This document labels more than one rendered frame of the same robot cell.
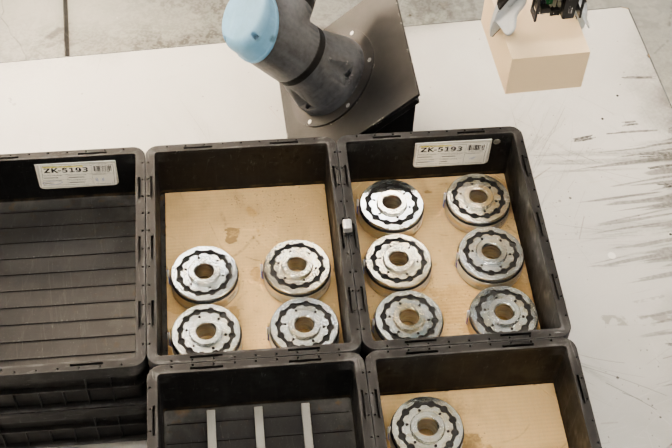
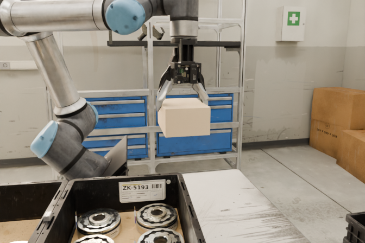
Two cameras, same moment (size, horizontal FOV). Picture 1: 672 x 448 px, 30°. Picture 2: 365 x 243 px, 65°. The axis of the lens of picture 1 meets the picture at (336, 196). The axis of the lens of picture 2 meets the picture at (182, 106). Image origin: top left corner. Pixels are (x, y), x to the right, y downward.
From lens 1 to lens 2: 1.35 m
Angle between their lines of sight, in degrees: 40
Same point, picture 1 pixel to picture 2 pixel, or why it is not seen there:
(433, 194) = (131, 218)
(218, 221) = not seen: outside the picture
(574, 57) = (202, 110)
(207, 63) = not seen: hidden behind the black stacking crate
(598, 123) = (232, 204)
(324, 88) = (81, 173)
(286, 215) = (29, 233)
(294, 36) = (65, 141)
